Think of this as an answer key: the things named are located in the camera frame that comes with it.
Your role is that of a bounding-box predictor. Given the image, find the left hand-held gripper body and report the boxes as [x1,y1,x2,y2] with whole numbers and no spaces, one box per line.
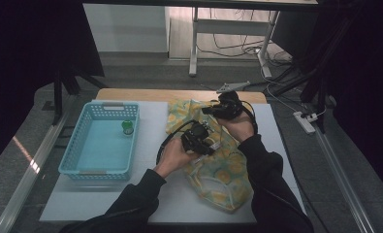
[179,119,212,155]

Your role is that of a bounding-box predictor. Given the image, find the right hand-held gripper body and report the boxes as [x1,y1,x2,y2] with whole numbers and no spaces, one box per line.
[211,81,251,120]

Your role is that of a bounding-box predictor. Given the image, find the orange print tote bag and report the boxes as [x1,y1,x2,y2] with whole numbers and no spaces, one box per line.
[164,98,255,214]

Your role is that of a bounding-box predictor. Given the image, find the blue plastic basket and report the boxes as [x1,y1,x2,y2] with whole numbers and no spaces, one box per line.
[57,100,141,183]

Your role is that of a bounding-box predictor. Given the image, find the person's right hand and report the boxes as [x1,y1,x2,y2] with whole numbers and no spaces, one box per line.
[216,111,256,144]

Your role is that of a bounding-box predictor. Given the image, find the person's left hand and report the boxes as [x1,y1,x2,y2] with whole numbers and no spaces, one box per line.
[153,137,201,180]

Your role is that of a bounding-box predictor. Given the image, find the white table mat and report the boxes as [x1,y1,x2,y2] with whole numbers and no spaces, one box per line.
[39,100,306,225]

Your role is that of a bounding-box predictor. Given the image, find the wooden table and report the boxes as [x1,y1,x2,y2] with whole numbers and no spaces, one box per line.
[95,87,268,105]

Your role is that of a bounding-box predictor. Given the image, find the small green-capped bottle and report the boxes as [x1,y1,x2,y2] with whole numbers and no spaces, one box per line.
[120,119,135,136]

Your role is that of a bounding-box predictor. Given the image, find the white power strip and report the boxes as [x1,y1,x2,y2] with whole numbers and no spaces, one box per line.
[293,111,319,135]

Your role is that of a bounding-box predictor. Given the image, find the black metal stand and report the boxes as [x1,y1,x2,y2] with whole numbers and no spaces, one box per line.
[51,64,110,127]
[270,9,355,134]

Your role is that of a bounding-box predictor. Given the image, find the white panel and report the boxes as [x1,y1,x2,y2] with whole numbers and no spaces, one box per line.
[83,3,171,53]

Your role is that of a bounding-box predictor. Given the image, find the dark curtain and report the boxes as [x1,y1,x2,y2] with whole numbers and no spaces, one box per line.
[0,0,106,173]
[318,0,383,199]

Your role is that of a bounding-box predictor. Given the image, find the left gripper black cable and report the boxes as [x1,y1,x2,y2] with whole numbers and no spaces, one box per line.
[155,118,198,166]

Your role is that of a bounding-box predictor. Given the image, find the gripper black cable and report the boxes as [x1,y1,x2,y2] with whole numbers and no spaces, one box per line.
[240,100,260,135]
[155,118,198,166]

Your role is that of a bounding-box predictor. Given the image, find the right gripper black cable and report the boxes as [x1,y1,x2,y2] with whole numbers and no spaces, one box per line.
[240,100,260,135]

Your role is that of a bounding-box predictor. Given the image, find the white power cable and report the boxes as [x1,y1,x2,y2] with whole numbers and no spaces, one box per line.
[260,57,328,119]

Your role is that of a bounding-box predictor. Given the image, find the black floor cables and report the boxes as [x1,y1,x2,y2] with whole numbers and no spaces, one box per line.
[197,32,294,65]

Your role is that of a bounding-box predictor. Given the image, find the white desk frame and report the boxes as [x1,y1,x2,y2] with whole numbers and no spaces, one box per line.
[188,6,282,79]

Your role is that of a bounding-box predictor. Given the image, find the aluminium rail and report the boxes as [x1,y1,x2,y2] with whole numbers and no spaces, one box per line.
[313,125,376,233]
[0,110,74,233]

